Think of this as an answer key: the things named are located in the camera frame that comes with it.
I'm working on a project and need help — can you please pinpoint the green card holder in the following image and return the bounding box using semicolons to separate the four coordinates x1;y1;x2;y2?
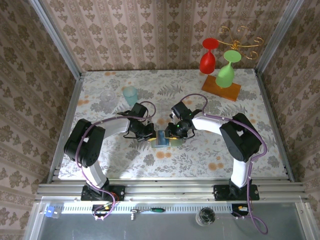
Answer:
151;129;186;149

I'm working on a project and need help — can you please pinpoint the blue credit card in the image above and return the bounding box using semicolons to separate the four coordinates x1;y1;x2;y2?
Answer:
156;130;168;146

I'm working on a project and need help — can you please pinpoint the floral table cover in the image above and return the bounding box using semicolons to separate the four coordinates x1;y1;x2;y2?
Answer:
57;69;288;180

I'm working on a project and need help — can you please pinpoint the frosted blue plastic cup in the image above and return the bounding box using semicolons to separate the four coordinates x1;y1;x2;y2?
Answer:
122;85;139;107

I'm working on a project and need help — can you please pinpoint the clear plastic cup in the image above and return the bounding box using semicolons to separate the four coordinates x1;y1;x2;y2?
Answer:
99;89;118;110

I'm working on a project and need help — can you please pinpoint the orange wooden rack base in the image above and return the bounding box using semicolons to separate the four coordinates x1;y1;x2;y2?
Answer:
201;74;242;102

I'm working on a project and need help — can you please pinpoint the green plastic goblet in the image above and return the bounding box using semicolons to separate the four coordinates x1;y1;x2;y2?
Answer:
215;49;243;89

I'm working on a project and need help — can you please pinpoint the red plastic goblet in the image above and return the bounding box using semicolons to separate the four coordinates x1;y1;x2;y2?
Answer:
199;37;220;75

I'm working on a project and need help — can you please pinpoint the round clear glass jar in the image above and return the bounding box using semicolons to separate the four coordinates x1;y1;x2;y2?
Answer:
195;206;217;227

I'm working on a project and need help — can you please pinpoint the small blue and clear plug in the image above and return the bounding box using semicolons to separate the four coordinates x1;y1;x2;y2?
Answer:
39;206;62;220

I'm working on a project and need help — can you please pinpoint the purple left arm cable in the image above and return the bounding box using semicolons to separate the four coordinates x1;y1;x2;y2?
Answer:
76;100;158;221

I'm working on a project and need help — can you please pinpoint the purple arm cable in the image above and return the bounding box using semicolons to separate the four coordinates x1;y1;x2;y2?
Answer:
76;100;158;221
178;93;269;235

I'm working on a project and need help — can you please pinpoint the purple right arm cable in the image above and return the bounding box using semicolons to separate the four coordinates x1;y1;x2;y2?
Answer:
178;93;269;235

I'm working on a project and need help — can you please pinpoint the aluminium front rail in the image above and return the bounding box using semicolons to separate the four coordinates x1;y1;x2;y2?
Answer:
34;177;310;204

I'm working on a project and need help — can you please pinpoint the aluminium side rail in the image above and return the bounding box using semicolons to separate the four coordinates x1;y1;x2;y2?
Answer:
254;69;296;183
46;72;85;185

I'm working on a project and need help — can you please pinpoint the green handled ratchet tool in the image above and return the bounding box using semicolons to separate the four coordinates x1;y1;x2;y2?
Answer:
129;206;166;221

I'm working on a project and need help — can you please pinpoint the white slotted cable duct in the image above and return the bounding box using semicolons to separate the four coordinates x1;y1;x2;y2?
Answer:
61;201;233;215

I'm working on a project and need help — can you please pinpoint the black connector with wires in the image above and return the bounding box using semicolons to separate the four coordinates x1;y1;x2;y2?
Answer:
231;203;251;218
91;203;114;219

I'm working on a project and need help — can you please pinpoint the gold wire glass rack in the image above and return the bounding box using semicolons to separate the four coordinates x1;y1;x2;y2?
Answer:
216;24;265;61

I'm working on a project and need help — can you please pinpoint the aluminium frame post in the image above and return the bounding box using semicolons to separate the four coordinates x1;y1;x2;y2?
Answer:
254;0;305;76
27;0;84;80

